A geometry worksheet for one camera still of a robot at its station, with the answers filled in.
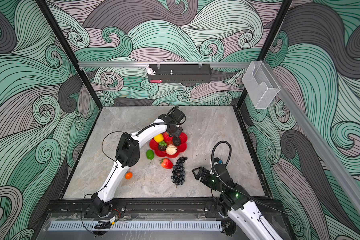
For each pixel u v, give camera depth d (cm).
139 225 70
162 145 92
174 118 78
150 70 85
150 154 90
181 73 95
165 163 85
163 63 93
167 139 96
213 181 65
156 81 90
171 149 89
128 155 61
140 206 76
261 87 77
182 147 93
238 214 59
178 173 83
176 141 94
